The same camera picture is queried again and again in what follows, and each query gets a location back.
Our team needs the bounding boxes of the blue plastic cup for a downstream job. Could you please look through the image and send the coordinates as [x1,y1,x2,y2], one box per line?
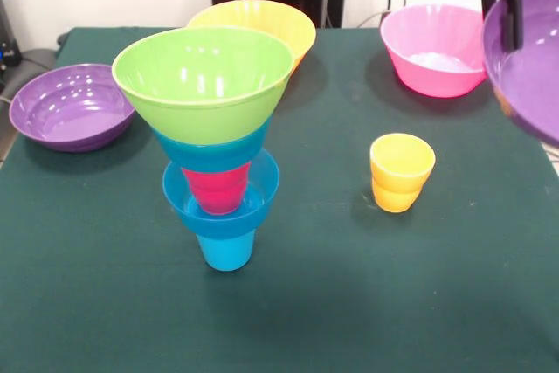
[195,228,255,272]

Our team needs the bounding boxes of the bundle of light cables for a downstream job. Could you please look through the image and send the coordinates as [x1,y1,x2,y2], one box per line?
[541,140,559,167]

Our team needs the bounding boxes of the small blue plastic bowl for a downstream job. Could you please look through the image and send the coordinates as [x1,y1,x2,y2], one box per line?
[153,117,270,172]
[162,148,280,238]

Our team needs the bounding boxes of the purple plastic bowl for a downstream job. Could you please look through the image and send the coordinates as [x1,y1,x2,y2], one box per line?
[8,63,137,154]
[480,0,559,149]

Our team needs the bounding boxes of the green plastic bowl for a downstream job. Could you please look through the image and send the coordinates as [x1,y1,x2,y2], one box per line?
[111,26,293,147]

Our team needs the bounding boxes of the dark green tablecloth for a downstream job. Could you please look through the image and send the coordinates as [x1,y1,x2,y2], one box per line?
[0,25,559,373]

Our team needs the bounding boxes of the grey rounded base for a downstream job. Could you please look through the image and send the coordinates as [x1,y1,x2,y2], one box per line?
[17,47,60,81]

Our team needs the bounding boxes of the yellow plastic cup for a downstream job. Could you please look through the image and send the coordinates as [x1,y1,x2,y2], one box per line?
[369,132,437,214]

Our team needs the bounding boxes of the pink plastic bowl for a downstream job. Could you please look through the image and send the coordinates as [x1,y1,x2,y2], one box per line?
[379,3,489,99]

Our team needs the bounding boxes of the orange plastic bowl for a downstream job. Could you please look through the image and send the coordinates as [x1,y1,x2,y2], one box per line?
[187,0,317,75]

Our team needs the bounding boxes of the red plastic cup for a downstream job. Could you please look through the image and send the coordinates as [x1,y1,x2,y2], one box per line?
[181,159,252,216]

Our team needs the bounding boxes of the black equipment box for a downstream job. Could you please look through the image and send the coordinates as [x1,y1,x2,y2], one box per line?
[0,0,23,90]

